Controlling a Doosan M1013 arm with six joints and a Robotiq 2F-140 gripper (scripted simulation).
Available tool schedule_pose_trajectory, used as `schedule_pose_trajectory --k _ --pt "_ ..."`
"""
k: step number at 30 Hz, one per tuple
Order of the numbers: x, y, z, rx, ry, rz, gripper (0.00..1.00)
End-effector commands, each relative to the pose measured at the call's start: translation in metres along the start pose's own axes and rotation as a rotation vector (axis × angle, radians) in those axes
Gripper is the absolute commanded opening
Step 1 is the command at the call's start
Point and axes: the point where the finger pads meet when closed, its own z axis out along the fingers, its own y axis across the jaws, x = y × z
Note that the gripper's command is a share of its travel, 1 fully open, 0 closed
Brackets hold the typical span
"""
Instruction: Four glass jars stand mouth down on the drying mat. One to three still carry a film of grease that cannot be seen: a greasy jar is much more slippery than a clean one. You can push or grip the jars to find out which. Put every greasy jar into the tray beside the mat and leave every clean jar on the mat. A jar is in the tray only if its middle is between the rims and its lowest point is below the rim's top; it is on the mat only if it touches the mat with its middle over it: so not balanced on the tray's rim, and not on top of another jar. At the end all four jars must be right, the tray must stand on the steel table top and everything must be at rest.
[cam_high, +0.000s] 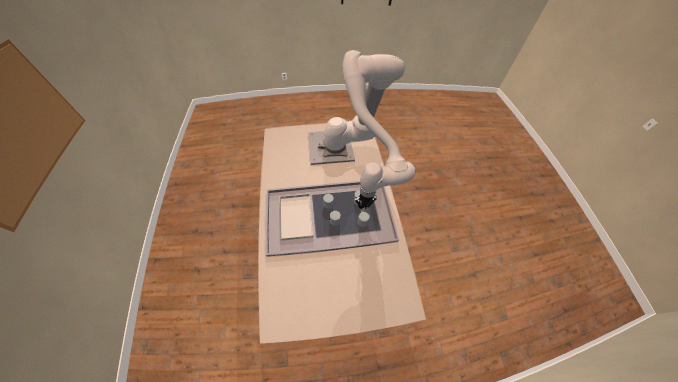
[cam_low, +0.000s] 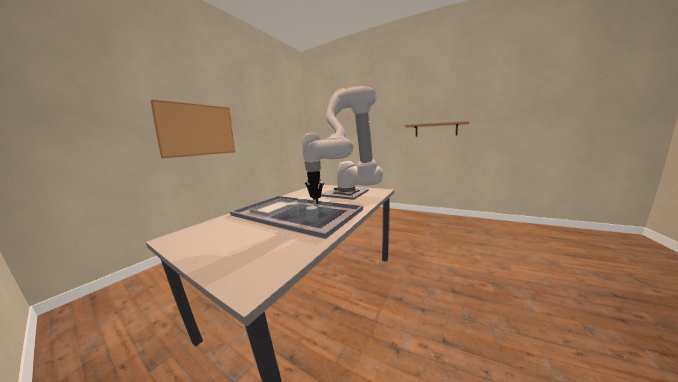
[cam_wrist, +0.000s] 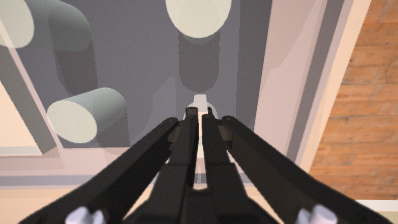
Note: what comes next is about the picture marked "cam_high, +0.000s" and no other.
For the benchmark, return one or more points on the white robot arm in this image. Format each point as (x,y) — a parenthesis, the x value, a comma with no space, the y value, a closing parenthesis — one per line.
(382,70)

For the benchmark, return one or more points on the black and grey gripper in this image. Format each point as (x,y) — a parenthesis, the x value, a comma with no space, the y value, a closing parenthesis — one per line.
(367,203)

